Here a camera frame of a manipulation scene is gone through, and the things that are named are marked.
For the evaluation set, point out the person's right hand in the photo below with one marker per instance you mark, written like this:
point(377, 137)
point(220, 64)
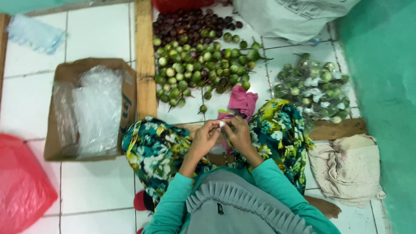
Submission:
point(240, 136)

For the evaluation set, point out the person's left hand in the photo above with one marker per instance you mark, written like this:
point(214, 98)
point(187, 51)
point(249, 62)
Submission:
point(203, 139)

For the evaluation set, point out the small clear plastic bag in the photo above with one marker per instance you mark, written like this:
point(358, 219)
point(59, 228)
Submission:
point(222, 124)

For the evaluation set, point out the single green eggplant with stem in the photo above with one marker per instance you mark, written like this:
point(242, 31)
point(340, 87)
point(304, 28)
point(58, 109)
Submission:
point(203, 108)

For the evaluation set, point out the pink cloth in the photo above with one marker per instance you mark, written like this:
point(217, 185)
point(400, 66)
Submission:
point(242, 102)

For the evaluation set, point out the floral patterned trousers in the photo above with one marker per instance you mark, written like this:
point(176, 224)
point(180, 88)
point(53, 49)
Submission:
point(152, 152)

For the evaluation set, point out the grey pleated headscarf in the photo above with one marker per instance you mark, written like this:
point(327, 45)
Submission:
point(234, 204)

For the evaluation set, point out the heap of green round eggplants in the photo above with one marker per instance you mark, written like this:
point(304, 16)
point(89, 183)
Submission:
point(195, 70)

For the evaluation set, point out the pile of bagged green eggplants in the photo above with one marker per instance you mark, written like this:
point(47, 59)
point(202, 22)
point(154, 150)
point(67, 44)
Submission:
point(312, 89)

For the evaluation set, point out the red slipper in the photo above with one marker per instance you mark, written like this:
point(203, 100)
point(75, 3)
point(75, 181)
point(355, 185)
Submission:
point(139, 201)

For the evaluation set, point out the long upright wooden plank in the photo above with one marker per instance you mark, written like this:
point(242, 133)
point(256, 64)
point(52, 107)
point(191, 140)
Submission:
point(145, 65)

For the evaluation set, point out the short wooden plank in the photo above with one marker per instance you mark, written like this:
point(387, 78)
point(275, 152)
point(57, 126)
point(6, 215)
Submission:
point(338, 128)

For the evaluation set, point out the person's bare foot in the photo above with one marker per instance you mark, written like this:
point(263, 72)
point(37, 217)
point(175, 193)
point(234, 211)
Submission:
point(325, 206)

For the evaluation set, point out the beige dotted cloth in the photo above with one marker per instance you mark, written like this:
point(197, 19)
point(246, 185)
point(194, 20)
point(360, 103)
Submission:
point(347, 169)

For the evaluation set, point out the stack of clear plastic bags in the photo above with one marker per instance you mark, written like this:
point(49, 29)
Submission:
point(94, 110)

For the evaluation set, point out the heap of purple round eggplants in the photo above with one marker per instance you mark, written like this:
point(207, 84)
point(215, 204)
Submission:
point(191, 26)

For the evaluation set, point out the white woven sack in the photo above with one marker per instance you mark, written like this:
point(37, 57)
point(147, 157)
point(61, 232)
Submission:
point(292, 18)

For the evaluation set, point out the red plastic basin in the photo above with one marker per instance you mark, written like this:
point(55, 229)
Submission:
point(182, 4)

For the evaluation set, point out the brown cardboard box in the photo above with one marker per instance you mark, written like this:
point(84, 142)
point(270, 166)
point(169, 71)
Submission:
point(58, 143)

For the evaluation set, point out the red plastic bag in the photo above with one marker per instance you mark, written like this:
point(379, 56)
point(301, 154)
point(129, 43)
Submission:
point(22, 185)

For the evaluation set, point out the light blue plastic bag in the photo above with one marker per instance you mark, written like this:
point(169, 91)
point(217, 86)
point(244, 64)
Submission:
point(35, 32)

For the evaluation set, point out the thin wooden edge plank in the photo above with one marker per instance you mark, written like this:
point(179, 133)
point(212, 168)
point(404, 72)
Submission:
point(3, 48)

